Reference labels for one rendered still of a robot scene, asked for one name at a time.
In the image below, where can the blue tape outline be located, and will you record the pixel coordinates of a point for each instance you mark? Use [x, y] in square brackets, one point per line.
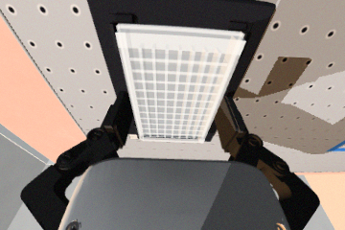
[335, 148]

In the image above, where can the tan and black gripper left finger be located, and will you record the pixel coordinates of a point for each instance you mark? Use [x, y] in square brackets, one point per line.
[45, 195]

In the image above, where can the white well plate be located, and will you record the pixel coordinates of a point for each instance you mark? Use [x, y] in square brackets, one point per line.
[176, 102]

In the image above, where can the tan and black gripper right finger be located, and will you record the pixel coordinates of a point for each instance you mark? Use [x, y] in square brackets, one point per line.
[298, 201]

